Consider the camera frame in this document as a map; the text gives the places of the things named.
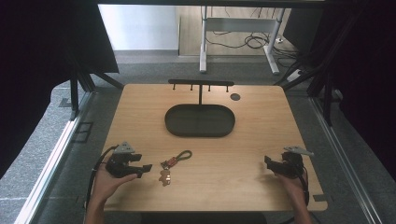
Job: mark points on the black round table grommet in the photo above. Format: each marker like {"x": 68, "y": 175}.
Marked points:
{"x": 235, "y": 96}

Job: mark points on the white power strip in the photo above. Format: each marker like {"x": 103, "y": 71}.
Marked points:
{"x": 294, "y": 75}

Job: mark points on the aluminium rail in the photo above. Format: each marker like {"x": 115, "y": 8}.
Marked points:
{"x": 345, "y": 161}
{"x": 53, "y": 165}

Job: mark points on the grey tape piece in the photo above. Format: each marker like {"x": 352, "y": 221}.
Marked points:
{"x": 65, "y": 102}
{"x": 319, "y": 197}

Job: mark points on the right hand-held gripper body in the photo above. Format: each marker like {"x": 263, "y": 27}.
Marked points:
{"x": 292, "y": 165}

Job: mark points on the black key rack with tray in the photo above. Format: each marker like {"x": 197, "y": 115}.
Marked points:
{"x": 199, "y": 121}

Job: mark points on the black curtain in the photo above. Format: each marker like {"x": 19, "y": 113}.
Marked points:
{"x": 37, "y": 62}
{"x": 367, "y": 62}

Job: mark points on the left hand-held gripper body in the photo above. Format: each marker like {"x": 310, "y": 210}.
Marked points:
{"x": 120, "y": 163}

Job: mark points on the white metal desk frame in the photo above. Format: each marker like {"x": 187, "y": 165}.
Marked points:
{"x": 239, "y": 24}

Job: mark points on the black metal stand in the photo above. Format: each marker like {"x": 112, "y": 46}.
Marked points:
{"x": 327, "y": 93}
{"x": 74, "y": 96}

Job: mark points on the person's right hand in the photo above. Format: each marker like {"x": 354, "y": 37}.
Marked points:
{"x": 291, "y": 186}

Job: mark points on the person's left hand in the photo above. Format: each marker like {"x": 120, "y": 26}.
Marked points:
{"x": 107, "y": 185}

